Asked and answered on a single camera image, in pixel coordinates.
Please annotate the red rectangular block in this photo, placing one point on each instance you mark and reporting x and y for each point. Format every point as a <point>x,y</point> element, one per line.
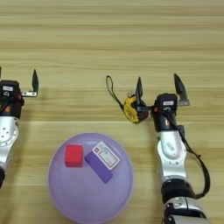
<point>73,156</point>

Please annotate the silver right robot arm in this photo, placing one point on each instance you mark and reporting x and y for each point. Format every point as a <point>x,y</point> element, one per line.
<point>172,154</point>

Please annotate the yellow black tape measure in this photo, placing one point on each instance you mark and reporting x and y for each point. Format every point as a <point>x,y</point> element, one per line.
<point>131,109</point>

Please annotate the purple round plate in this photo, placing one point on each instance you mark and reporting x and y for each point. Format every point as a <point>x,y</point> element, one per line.
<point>87,201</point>

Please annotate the purple box with white label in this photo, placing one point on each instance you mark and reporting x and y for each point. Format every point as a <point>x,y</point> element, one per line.
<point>100,164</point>

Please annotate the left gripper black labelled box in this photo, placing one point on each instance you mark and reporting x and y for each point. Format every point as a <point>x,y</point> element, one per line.
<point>8,89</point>

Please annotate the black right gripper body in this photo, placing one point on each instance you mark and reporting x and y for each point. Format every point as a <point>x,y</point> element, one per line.
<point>164,118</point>

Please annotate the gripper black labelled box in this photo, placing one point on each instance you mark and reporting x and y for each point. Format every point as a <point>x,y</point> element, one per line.
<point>8,89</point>
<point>166,102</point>

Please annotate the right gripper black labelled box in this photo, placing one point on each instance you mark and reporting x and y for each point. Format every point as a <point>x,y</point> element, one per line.
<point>166,102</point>

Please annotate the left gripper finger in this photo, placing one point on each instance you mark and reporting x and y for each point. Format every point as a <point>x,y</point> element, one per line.
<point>35,81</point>

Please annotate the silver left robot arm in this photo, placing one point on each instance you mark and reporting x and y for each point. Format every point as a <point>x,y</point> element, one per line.
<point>5,140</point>

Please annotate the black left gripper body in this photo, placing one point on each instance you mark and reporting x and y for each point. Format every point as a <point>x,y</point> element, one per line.
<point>11,106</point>

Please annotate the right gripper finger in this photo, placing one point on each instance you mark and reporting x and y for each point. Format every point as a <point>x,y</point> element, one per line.
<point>139,92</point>
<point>180,87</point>

